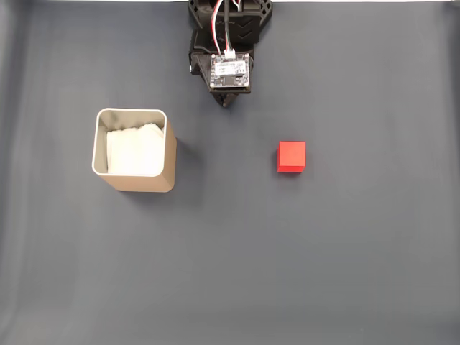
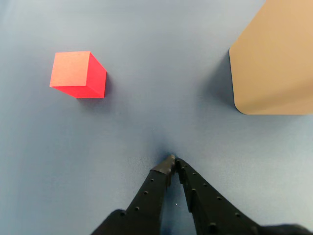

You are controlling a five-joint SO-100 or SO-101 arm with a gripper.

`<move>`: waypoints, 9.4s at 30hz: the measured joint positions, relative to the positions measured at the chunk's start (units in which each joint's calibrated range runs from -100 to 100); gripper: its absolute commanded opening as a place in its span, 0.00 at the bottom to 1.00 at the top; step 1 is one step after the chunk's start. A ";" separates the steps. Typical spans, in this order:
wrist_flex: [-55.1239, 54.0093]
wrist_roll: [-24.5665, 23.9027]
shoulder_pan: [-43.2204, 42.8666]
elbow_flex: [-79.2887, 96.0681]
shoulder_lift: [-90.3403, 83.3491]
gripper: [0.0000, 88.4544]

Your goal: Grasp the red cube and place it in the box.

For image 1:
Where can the red cube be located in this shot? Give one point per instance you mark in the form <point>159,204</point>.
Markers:
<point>291,154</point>

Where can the beige square metal box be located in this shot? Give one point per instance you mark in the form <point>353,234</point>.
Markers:
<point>143,183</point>

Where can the white tissue paper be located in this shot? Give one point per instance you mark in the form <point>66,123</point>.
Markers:
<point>133,154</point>

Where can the dark blue table cloth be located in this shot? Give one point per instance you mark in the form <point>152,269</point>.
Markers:
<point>230,251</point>

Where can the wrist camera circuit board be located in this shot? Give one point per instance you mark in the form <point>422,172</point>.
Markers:
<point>230,72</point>

